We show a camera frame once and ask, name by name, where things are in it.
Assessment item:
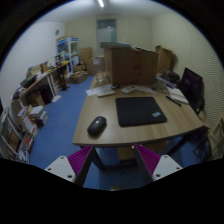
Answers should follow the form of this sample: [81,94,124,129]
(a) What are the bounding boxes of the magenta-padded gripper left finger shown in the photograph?
[44,144,98,188]

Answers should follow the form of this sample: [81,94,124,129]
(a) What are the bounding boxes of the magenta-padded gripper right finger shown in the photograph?
[132,143,184,185]

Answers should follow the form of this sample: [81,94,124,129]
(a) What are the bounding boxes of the black computer mouse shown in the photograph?
[86,115,108,137]

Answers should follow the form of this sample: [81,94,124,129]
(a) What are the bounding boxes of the black mouse pad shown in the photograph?
[115,96,168,128]

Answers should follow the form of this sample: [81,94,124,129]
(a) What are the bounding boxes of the white book shelf unit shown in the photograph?
[0,105,36,165]

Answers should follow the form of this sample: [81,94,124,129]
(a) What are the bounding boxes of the stack of books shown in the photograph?
[28,104,49,129]

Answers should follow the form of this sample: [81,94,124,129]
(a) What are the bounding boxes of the black marker pen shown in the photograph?
[165,95,183,108]

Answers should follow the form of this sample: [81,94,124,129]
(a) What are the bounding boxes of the open white notebook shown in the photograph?
[167,86,190,105]

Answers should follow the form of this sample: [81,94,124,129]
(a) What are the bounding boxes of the black computer monitor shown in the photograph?
[179,67,205,112]

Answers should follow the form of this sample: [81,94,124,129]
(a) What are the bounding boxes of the long white remote control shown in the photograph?
[96,89,117,99]

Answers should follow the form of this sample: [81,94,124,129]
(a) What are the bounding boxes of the cluttered wooden side desk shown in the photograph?
[11,61,71,112]

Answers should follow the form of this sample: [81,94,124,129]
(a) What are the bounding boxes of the low cardboard box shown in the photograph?
[68,70,89,85]

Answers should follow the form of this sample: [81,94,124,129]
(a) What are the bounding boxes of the clear plastic container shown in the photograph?
[95,70,109,85]

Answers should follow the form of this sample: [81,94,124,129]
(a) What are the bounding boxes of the large brown cardboard box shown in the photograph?
[103,45,160,87]

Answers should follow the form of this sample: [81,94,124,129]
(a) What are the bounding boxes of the tall cardboard box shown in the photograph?
[154,44,175,75]

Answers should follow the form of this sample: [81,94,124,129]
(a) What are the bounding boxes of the stacked cardboard boxes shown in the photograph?
[78,46,96,77]

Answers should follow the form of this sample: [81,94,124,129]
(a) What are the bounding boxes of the white glass-door cabinet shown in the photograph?
[55,35,81,75]

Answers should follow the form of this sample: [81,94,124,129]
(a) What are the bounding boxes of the frosted glass window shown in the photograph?
[96,18,118,56]

